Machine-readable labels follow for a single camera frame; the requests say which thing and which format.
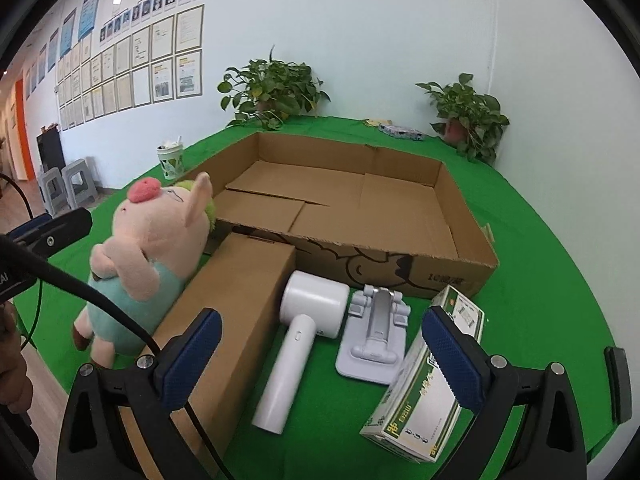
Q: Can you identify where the pink pig plush toy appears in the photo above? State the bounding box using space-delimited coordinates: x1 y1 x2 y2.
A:
72 171 217 369

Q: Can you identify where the green white medicine box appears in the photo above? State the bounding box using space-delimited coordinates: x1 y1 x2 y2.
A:
359 284 486 464

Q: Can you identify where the long brown cardboard box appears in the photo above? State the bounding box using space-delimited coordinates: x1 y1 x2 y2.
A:
118 231 298 476

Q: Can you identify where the person's left hand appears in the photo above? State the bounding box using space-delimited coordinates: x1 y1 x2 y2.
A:
0 302 34 414

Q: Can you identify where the grey plastic stool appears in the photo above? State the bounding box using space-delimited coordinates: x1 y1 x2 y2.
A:
37 167 67 217
61 158 99 209

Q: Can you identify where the black device at table edge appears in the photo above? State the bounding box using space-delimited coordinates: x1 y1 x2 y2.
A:
604 347 632 425

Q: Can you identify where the black cabinet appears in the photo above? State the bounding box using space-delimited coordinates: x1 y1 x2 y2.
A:
37 125 66 172

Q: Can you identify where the green table cloth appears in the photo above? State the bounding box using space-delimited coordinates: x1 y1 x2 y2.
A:
12 115 615 480

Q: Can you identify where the green patterned cup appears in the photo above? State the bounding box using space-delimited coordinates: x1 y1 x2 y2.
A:
156 138 184 181

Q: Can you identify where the white hair dryer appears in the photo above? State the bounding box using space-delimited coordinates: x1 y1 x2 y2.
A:
252 271 350 434

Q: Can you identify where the large open cardboard box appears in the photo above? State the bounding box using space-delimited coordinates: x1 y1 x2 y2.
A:
186 132 498 298

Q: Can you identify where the left potted plant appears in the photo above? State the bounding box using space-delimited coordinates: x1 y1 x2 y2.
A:
217 50 331 130

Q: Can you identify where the potted plant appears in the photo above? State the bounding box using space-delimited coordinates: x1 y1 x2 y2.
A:
416 73 510 166
217 50 331 130

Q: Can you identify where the right potted plant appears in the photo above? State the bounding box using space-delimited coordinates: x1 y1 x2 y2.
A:
416 73 510 166

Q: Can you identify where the patterned flat packet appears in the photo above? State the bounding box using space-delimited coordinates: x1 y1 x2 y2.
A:
378 124 426 141

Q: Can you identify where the yellow flat packet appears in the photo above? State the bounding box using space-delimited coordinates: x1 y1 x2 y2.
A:
363 118 393 128

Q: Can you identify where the black cable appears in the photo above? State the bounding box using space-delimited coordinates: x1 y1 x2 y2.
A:
0 173 237 480

